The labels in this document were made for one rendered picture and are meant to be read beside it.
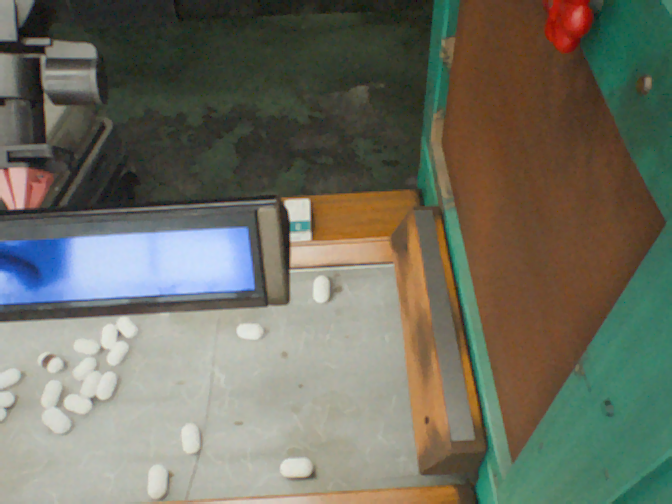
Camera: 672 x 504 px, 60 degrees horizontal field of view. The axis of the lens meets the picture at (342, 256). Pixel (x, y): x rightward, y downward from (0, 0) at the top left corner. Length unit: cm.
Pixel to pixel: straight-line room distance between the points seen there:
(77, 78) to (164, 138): 146
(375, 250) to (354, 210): 7
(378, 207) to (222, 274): 46
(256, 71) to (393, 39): 58
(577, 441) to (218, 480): 43
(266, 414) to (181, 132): 163
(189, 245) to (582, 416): 26
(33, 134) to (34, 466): 38
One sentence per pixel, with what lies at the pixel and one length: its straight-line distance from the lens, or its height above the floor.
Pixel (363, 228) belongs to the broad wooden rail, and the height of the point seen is 76.
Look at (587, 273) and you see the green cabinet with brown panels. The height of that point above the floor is 112.
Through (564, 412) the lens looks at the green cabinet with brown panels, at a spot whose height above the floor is 106.
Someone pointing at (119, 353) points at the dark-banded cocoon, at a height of 76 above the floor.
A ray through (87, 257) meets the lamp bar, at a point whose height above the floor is 109.
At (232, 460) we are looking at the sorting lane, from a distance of 69.
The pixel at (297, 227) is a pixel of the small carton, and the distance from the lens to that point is 79.
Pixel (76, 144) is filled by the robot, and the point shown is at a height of 38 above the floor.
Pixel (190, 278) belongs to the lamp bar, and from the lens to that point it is 40.
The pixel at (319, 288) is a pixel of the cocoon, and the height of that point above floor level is 76.
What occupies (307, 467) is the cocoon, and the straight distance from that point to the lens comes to 66.
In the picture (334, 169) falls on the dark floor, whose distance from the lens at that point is 198.
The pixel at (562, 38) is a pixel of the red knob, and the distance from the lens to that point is 30.
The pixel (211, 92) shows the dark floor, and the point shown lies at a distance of 237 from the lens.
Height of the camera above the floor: 139
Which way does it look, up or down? 53 degrees down
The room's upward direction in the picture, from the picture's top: 3 degrees counter-clockwise
